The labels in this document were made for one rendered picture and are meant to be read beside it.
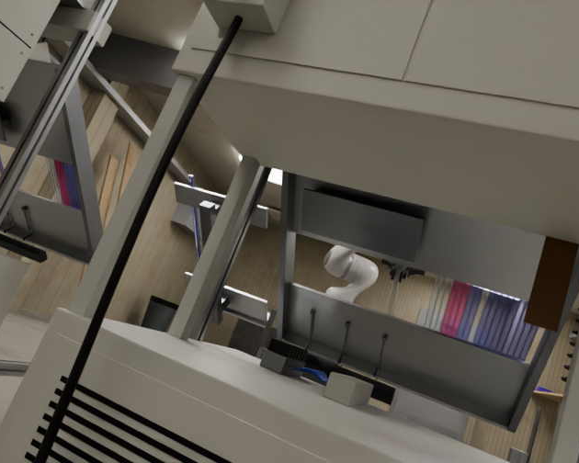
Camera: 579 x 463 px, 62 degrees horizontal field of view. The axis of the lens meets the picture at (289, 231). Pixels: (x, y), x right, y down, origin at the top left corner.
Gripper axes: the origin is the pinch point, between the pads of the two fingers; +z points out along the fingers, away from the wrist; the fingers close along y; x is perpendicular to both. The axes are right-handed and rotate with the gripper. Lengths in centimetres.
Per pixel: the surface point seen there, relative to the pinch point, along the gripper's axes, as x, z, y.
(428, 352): 20.9, -1.7, 12.2
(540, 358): 8.3, 4.6, 36.5
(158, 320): 365, -369, -381
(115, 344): -16, 78, -21
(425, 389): 33.0, -1.6, 13.9
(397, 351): 24.5, -2.3, 4.1
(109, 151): 101, -302, -400
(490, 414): 33.0, -1.6, 31.3
